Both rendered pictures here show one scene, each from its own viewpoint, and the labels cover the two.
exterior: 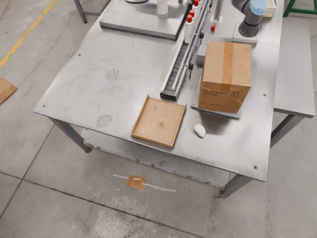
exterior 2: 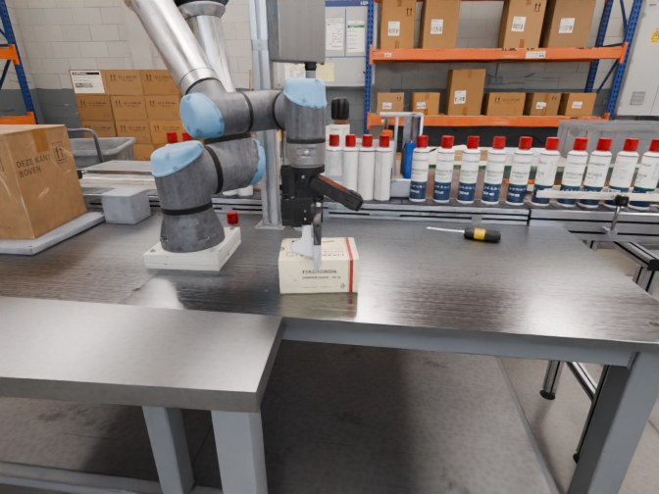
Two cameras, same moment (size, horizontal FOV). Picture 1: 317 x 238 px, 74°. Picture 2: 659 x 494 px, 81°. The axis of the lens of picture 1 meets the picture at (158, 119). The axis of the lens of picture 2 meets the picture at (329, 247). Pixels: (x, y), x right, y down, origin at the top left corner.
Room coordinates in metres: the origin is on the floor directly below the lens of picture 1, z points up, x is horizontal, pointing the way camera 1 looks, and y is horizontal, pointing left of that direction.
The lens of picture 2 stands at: (1.31, -1.72, 1.22)
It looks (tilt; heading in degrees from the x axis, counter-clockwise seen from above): 22 degrees down; 72
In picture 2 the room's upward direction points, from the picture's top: straight up
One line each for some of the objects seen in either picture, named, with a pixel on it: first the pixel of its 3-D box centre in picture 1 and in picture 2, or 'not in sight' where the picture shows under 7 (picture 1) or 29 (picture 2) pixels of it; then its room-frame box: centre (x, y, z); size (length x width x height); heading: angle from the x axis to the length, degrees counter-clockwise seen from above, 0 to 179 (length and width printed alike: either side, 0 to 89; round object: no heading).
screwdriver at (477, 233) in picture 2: not in sight; (462, 231); (1.98, -0.86, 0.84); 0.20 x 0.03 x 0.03; 140
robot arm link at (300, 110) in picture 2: not in sight; (304, 111); (1.50, -0.98, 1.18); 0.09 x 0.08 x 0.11; 115
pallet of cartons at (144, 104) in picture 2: not in sight; (150, 135); (0.79, 3.46, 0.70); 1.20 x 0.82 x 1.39; 163
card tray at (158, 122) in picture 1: (159, 119); not in sight; (0.62, -0.01, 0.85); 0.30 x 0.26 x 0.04; 154
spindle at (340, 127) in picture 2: not in sight; (339, 130); (1.94, 0.03, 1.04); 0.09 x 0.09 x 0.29
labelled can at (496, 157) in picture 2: not in sight; (494, 171); (2.16, -0.75, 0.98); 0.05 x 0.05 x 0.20
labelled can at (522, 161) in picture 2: not in sight; (520, 172); (2.23, -0.78, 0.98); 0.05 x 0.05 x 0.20
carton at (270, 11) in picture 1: (264, 6); (319, 264); (1.52, -0.99, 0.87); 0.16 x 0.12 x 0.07; 164
